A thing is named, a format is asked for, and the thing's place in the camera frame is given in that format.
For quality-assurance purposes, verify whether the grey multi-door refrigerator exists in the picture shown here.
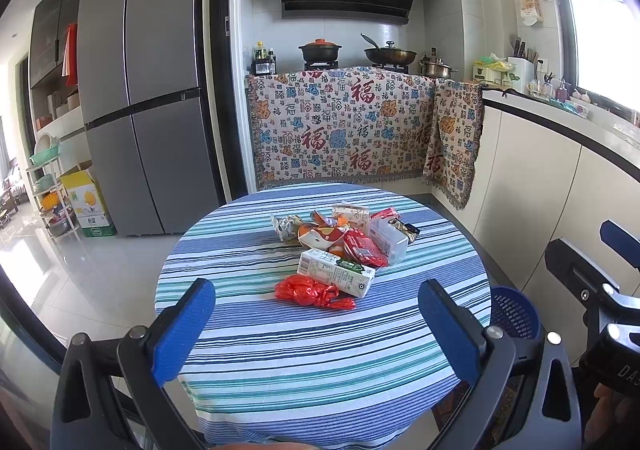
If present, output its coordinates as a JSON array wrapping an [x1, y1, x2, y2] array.
[[77, 0, 221, 236]]

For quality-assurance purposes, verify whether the red round snack bag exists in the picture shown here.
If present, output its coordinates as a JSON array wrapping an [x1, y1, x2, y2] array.
[[343, 229, 388, 268]]

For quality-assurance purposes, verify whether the stainless steel pot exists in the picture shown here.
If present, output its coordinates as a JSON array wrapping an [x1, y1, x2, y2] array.
[[420, 55, 457, 80]]

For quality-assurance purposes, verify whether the black gold snack bag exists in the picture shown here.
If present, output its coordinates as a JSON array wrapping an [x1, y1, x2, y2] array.
[[390, 218, 420, 244]]

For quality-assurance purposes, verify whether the long red snack packet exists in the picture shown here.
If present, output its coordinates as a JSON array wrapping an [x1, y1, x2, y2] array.
[[370, 207, 400, 221]]

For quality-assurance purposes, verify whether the red plastic wrapper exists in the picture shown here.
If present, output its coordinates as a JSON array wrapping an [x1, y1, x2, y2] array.
[[274, 274, 356, 311]]

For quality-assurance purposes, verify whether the blue plastic trash basket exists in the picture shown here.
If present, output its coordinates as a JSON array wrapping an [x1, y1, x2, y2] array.
[[490, 285, 541, 340]]

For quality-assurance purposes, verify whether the person's right hand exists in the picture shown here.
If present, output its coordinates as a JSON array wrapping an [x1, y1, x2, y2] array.
[[584, 384, 639, 449]]

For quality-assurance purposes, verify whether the white storage rack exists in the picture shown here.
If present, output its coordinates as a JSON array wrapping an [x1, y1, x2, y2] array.
[[26, 134, 80, 241]]

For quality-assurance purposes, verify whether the black clay pot red lid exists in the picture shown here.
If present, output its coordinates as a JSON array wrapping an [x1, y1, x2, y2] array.
[[299, 39, 342, 64]]

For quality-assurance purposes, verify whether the seasoning bottle rack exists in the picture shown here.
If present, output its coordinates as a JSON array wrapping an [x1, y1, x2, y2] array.
[[250, 41, 277, 77]]

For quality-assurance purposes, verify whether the white knife holder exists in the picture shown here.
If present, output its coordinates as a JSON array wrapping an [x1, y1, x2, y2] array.
[[506, 56, 535, 94]]

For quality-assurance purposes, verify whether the white green milk carton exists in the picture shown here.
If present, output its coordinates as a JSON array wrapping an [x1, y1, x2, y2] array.
[[297, 249, 375, 299]]

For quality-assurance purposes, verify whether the floral paper tissue pack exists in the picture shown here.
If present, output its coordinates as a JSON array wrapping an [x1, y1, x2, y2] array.
[[271, 214, 304, 243]]

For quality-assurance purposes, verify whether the patterned fu character cloth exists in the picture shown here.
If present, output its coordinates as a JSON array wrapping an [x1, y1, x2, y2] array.
[[247, 67, 484, 209]]

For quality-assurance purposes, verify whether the yellow green cardboard box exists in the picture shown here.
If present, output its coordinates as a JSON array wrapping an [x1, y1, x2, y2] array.
[[61, 169, 116, 238]]

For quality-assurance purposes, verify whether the blue striped tablecloth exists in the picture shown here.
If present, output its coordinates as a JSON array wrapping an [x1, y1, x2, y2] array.
[[155, 183, 491, 449]]

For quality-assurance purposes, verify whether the clear plastic food box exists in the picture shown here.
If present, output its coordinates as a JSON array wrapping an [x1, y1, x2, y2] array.
[[369, 218, 409, 266]]

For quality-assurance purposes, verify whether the black wok with lid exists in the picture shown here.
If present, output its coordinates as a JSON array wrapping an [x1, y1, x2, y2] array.
[[360, 33, 416, 66]]

